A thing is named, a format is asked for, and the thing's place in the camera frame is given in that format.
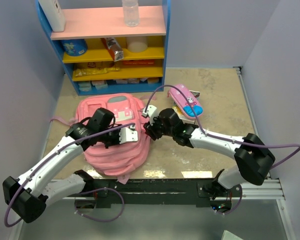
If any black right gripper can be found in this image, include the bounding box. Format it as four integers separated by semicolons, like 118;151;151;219
144;114;175;141

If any pink student backpack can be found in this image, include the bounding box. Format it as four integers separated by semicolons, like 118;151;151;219
52;93;151;184

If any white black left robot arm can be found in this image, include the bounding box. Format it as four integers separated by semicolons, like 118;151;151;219
2;108;130;227

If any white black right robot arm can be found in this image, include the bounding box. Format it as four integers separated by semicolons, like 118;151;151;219
141;105;275;199

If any pale green tissue pack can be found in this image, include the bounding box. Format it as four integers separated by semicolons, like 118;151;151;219
77;81;92;92

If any orange silver snack bag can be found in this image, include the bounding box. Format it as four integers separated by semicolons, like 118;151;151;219
101;37;124;62

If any illustrated children's book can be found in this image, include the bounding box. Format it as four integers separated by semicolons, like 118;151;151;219
169;84;204;120

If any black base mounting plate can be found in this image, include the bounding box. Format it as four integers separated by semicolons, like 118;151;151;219
82;178;242;210

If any orange flat box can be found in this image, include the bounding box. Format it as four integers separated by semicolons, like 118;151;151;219
122;59;155;66

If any yellow snack packet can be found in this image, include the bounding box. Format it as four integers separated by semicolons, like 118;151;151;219
73;66;121;77

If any red yellow snack box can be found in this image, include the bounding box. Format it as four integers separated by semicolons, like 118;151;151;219
86;62;98;68

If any blue shelf with coloured boards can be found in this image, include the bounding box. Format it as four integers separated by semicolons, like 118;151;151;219
35;0;171;96

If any blue snack canister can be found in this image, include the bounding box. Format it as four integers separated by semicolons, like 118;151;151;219
61;39;88;57

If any clear plastic water bottle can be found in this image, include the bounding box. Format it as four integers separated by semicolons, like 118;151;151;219
122;0;140;27

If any white paper corner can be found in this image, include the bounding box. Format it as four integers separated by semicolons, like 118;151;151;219
221;230;242;240

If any white rectangular device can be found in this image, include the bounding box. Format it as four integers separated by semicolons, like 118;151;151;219
38;0;66;32

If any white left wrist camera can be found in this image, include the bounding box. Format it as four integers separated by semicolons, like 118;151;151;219
119;124;139;145

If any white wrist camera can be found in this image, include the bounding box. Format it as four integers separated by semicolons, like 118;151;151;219
141;105;159;125
119;124;139;145

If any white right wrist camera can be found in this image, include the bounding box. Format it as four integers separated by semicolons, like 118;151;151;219
141;105;159;125

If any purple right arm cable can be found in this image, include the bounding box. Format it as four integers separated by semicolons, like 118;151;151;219
143;84;300;216

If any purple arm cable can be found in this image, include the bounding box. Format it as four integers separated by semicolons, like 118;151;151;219
143;84;300;216
3;122;137;228

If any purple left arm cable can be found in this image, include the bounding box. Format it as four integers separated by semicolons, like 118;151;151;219
3;122;137;228

